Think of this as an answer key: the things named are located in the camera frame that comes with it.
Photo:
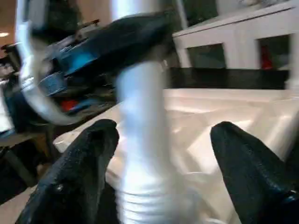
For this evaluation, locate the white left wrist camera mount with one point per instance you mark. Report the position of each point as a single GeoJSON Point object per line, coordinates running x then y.
{"type": "Point", "coordinates": [39, 105]}

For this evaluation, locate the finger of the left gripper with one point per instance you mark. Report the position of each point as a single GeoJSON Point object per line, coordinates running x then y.
{"type": "Point", "coordinates": [135, 37]}

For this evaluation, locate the black mat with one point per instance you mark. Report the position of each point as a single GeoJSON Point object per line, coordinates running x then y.
{"type": "Point", "coordinates": [222, 78]}

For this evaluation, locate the white plastic table top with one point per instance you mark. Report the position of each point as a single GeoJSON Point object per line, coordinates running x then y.
{"type": "Point", "coordinates": [222, 109]}

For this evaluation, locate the white cabinet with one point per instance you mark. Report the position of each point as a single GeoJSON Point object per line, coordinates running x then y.
{"type": "Point", "coordinates": [238, 28]}

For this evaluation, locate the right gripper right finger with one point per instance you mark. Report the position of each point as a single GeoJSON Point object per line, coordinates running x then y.
{"type": "Point", "coordinates": [252, 182]}

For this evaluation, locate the red bottle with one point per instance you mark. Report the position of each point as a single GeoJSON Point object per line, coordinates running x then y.
{"type": "Point", "coordinates": [266, 56]}

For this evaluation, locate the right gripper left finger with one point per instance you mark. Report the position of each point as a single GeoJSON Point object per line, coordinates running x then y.
{"type": "Point", "coordinates": [77, 175]}

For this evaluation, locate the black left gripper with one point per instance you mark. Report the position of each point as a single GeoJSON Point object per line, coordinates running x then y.
{"type": "Point", "coordinates": [70, 77]}

